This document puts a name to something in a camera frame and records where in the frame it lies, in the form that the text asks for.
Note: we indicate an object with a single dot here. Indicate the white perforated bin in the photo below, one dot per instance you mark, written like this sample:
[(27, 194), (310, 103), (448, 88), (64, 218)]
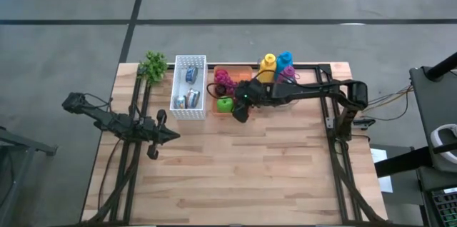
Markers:
[(180, 84)]

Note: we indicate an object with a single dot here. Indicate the green apple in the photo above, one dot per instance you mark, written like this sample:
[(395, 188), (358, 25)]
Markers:
[(225, 105)]

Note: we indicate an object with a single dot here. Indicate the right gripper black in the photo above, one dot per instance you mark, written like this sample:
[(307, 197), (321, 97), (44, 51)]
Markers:
[(255, 93)]

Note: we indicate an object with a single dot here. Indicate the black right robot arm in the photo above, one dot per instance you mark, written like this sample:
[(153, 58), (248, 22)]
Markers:
[(321, 89)]

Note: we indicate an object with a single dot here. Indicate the purple grape bunch with leaf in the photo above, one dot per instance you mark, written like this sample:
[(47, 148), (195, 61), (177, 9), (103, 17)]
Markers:
[(225, 80)]

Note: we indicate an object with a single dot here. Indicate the black aluminium table frame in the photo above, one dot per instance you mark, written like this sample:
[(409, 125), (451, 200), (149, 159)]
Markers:
[(325, 69)]

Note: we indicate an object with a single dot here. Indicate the blue labelled tuna can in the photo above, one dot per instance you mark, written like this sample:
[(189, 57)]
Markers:
[(193, 98), (191, 75)]

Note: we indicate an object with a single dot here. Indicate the orange translucent plastic bin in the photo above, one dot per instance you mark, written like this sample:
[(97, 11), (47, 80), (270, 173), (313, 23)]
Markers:
[(243, 73)]

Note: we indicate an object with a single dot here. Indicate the silver corner bracket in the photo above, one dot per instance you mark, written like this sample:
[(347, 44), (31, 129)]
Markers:
[(329, 122)]

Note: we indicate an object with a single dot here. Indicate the blue plastic squeeze bottle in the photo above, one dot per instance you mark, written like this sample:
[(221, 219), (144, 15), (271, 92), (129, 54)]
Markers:
[(284, 61)]

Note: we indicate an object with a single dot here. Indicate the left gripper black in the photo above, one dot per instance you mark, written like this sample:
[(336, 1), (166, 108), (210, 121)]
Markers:
[(148, 130)]

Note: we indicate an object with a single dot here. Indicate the green artificial plant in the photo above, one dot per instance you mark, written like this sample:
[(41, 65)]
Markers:
[(153, 66)]

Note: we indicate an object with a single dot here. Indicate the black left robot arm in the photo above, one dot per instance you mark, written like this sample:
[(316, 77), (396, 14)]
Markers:
[(103, 116)]

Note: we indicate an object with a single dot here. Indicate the white round device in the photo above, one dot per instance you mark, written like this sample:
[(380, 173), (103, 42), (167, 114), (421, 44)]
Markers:
[(435, 139)]

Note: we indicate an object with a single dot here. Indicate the black keyboard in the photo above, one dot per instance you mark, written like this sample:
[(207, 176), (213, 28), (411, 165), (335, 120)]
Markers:
[(446, 209)]

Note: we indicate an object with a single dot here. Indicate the clear plastic bin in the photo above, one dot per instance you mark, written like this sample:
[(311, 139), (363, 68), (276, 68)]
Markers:
[(293, 104)]

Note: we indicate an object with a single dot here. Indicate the yellow plastic squeeze bottle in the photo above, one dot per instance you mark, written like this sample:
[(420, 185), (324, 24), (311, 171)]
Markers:
[(267, 64)]

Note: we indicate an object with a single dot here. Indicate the black equipment cart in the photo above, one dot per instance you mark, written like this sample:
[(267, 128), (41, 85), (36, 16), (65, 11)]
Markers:
[(435, 95)]

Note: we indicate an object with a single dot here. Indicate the grey side table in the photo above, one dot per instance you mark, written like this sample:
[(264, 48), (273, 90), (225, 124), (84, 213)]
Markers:
[(32, 143)]

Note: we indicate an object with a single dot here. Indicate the magenta plastic squeeze bottle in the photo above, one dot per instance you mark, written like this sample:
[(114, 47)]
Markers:
[(288, 73)]

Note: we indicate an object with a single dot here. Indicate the white paper sheet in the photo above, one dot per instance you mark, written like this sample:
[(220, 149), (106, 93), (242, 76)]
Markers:
[(379, 155)]

